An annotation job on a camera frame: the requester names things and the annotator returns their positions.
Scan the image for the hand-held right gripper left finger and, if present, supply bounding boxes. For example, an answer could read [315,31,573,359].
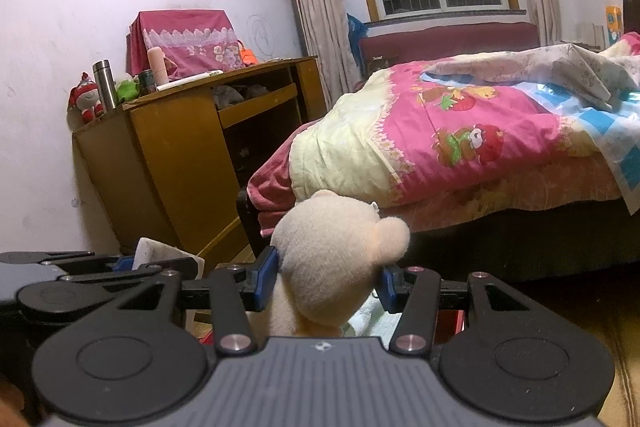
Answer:
[112,247,281,356]

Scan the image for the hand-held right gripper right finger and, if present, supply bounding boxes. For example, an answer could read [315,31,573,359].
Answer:
[375,264,536,356]

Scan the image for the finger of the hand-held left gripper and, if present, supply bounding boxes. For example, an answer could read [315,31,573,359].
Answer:
[51,255,136,278]
[64,256,201,299]

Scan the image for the cream bear plush toy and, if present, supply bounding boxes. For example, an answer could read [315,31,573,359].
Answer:
[267,189,412,338]

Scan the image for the red cardboard box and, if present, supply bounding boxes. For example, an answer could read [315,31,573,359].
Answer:
[197,307,468,348]

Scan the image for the maroon blanket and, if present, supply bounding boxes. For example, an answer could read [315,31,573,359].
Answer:
[247,139,302,239]

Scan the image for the wooden desk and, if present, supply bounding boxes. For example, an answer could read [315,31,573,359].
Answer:
[72,56,328,258]

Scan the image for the dark bed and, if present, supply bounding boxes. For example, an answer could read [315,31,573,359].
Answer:
[235,22,640,284]

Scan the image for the red santa plush toy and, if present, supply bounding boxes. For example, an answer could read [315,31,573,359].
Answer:
[68,73,106,124]

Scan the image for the green plush toy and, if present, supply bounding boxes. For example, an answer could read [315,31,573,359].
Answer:
[115,77,142,104]

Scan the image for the metal thermos flask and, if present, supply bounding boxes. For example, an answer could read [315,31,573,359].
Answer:
[92,59,119,112]

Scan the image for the dark tin can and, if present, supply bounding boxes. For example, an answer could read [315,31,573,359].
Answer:
[138,69,159,96]

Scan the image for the grey cloth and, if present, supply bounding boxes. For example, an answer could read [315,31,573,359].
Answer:
[212,82,272,110]

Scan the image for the white flat book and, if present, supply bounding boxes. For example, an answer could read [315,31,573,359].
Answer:
[157,69,224,92]

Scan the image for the pink bottle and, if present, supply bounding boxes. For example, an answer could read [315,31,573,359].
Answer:
[147,47,169,88]

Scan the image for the pink cloth covered television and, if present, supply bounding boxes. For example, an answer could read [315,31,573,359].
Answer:
[127,9,247,80]

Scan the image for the maroon headboard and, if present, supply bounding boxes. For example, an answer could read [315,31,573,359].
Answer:
[359,22,541,78]

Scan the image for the beige striped rug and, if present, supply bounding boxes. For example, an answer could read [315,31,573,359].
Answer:
[597,339,640,427]

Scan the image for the blue plastic bag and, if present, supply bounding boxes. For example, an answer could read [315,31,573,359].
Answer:
[346,13,369,58]

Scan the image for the blue checked sheet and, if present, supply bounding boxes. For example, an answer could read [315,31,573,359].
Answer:
[530,82,640,208]

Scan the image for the pale floral sheet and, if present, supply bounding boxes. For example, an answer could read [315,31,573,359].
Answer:
[425,42,640,112]

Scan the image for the yellow printed box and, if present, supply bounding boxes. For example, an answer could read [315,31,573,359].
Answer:
[605,5,624,44]

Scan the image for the dark wooden cabinet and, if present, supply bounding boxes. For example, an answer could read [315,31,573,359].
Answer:
[622,0,640,38]

